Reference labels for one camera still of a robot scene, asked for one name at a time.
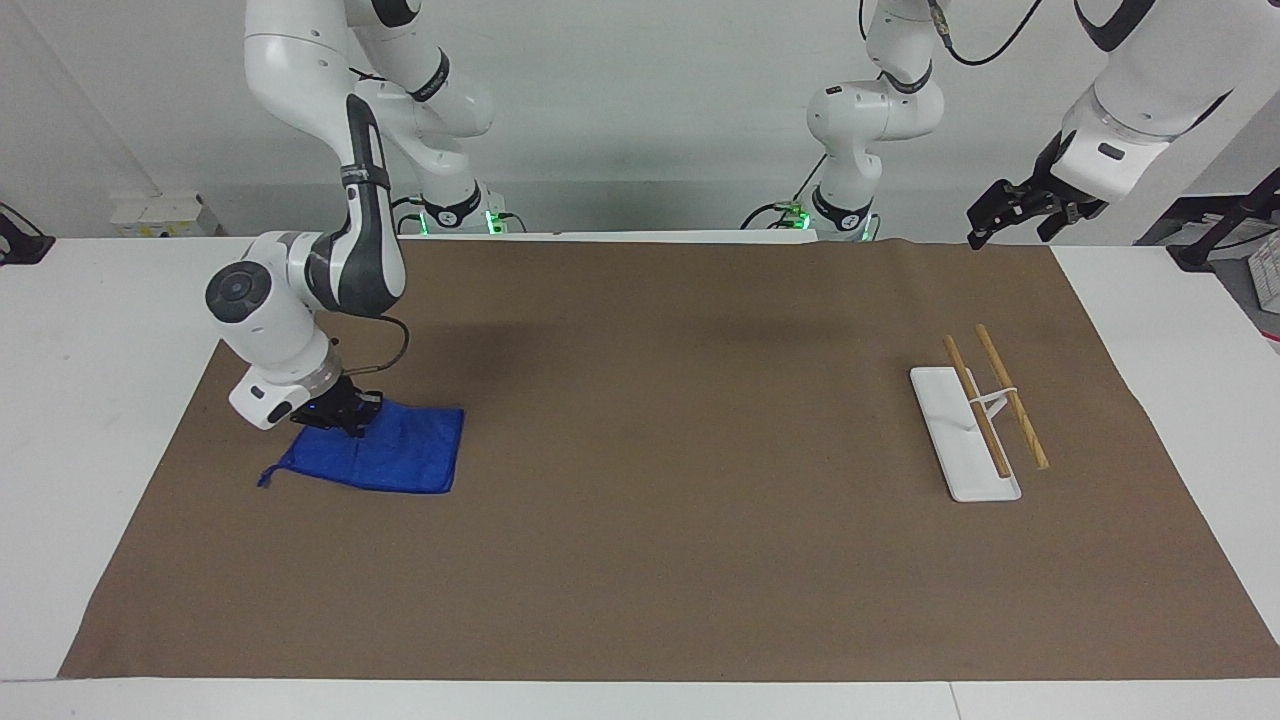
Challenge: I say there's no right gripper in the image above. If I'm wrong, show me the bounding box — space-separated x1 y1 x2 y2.
290 378 385 440

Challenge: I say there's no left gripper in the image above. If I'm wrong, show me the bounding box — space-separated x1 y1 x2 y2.
965 132 1109 251

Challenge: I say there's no blue towel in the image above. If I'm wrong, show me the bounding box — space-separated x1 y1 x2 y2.
257 399 466 496

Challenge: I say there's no black stand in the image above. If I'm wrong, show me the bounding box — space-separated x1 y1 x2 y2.
1174 165 1280 273
0 202 57 267

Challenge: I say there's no white rack with wooden bars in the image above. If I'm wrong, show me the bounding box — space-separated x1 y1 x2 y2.
909 323 1051 504

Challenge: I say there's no white socket box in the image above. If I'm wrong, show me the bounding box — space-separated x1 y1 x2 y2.
109 191 217 239

